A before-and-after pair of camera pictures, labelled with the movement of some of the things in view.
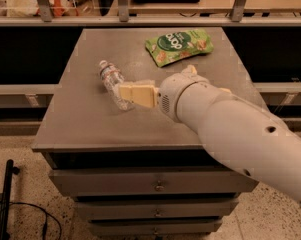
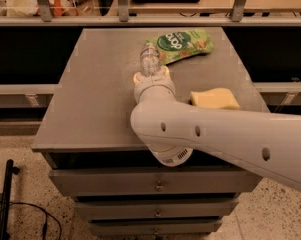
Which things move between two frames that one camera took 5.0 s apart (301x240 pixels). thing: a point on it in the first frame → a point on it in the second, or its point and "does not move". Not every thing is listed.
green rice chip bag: [178, 45] does not move
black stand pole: [3, 222] does not move
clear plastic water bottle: [112, 78] → [150, 59]
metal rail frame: [45, 18] does not move
